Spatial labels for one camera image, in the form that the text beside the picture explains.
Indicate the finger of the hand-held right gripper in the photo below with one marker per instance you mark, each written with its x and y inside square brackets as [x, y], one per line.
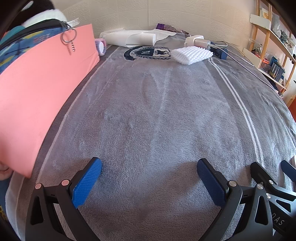
[289, 168]
[262, 172]

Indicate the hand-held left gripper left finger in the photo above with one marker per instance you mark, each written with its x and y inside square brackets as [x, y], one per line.
[87, 183]

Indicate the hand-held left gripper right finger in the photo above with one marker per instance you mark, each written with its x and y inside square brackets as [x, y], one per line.
[212, 183]

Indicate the white paper roll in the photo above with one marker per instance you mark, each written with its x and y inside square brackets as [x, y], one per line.
[138, 38]

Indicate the grey striped blanket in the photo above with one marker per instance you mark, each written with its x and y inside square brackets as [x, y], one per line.
[150, 115]

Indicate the dark blue boxes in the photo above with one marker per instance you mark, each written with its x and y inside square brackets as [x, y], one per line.
[277, 68]

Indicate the wooden shelf rack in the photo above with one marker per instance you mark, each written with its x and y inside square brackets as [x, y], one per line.
[265, 46]

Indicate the white foam net sleeve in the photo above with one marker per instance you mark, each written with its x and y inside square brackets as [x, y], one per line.
[192, 55]

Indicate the silver power bank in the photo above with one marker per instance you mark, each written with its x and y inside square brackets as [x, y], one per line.
[203, 44]

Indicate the white charger adapter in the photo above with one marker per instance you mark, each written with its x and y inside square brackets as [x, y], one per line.
[193, 39]

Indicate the blue patterned bag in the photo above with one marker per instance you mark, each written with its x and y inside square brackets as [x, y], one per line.
[13, 48]

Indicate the purple packet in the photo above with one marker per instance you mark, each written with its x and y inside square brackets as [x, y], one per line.
[166, 27]

